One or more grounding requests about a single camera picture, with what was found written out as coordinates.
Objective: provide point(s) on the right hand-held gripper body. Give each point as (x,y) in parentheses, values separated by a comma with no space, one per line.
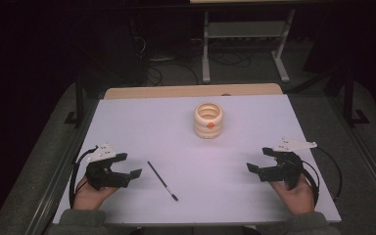
(285,168)

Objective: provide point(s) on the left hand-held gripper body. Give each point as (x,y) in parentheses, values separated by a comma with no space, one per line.
(99,173)

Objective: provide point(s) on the thin black pen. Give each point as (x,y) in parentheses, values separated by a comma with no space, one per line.
(162,179)

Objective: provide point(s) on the cream ribbed pen holder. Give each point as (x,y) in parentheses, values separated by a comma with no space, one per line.
(208,129)

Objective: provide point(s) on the person's left hand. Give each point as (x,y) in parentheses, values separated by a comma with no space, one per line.
(89,197)

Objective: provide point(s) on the person's right hand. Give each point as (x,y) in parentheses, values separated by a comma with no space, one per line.
(295,197)

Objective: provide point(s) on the white table cover board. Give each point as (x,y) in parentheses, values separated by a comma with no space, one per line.
(176,147)

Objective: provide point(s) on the black metal stand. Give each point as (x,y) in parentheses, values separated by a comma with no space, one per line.
(349,98)
(79,98)

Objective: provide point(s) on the wooden table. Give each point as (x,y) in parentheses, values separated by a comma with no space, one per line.
(176,90)

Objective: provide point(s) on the metal frame rail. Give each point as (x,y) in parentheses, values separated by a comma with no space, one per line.
(62,176)
(368,160)

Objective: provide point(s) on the white metal desk frame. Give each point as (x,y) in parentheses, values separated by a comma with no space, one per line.
(244,29)

